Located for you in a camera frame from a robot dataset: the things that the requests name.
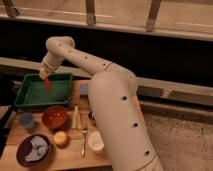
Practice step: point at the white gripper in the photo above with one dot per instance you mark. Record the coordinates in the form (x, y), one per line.
(43, 74)

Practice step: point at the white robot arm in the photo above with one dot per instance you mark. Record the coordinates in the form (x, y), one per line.
(110, 92)

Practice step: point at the green plastic tray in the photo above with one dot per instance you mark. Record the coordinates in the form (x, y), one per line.
(34, 95)

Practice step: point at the blue sponge block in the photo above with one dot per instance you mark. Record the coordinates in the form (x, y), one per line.
(83, 90)

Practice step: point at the red bowl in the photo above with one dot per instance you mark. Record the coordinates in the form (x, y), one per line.
(54, 117)

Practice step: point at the blue plastic cup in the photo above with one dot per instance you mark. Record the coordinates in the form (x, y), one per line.
(27, 120)

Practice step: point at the dark round cup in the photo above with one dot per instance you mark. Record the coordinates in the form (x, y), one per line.
(90, 116)

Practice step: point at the yellow round fruit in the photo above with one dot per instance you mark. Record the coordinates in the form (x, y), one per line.
(60, 138)

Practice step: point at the silver fork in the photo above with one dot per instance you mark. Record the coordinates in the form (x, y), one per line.
(84, 133)

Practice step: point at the grey crumpled cloth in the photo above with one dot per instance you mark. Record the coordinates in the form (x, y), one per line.
(39, 149)

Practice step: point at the purple plate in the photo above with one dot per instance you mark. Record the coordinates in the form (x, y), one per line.
(24, 149)

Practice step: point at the white cup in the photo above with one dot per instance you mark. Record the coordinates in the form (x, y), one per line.
(95, 142)

